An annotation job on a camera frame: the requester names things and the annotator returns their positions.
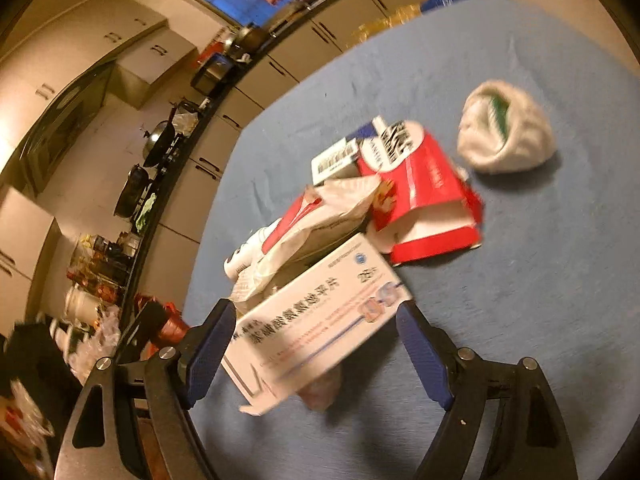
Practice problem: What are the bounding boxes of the white jar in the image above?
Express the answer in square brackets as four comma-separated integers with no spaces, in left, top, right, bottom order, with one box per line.
[64,284,102,327]

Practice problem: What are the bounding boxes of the white medicine box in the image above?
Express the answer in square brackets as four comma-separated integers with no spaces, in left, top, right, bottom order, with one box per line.
[220,232,413,417]

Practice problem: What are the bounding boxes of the red and white carton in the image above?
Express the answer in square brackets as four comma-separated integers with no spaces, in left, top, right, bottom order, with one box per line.
[356,120,485,267]

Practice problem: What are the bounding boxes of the yellow plastic bag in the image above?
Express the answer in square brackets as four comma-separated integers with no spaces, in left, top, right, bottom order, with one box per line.
[349,2,427,44]

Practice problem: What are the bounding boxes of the beige wall cabinets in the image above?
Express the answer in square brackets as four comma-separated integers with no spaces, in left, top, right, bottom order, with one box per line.
[0,0,198,111]

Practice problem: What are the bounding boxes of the white plastic bottle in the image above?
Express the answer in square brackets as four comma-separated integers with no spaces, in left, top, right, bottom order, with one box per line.
[223,225,281,281]

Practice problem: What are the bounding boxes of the group of condiment bottles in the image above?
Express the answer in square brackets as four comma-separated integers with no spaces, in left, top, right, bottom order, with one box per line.
[66,231,137,302]

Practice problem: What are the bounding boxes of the white tissue ball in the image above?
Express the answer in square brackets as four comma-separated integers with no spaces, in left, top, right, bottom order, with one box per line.
[456,79,556,176]

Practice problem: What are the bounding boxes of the white foil snack bag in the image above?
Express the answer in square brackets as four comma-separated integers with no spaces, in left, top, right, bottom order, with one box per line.
[232,176,383,313]

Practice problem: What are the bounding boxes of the metal countertop appliance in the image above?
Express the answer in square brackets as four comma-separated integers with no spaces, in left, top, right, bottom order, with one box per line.
[191,54,234,97]

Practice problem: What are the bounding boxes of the black cooking pot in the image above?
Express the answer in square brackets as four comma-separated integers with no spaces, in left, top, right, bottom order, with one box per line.
[113,163,152,219]

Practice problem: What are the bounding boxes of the black kitchen countertop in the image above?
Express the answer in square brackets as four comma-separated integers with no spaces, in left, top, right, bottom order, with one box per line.
[112,0,331,241]

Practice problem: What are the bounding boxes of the beige base cabinets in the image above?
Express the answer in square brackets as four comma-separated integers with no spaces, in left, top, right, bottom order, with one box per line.
[134,0,436,311]

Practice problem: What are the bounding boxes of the blue and white small box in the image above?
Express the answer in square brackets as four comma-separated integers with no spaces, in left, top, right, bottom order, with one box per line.
[310,116,383,187]

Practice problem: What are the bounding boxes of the wok with metal lid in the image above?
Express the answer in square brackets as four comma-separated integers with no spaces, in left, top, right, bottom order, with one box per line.
[141,104,185,168]

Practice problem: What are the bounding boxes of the blue tablecloth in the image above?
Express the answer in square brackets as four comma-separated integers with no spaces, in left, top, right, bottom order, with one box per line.
[182,0,637,480]

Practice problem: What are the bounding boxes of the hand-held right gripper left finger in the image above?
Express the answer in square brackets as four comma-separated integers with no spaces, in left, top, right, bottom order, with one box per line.
[52,299,237,480]

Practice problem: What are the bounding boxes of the range hood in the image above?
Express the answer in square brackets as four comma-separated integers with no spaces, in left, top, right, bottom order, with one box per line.
[0,60,117,196]

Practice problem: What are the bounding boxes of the green cloth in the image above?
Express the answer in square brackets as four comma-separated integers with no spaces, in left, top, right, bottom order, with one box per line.
[134,194,160,232]

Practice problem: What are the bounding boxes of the steel pot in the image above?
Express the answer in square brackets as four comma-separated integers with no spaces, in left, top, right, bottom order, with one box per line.
[231,24,272,55]

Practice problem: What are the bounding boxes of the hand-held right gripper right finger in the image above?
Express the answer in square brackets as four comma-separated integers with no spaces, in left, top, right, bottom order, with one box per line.
[396,300,581,480]

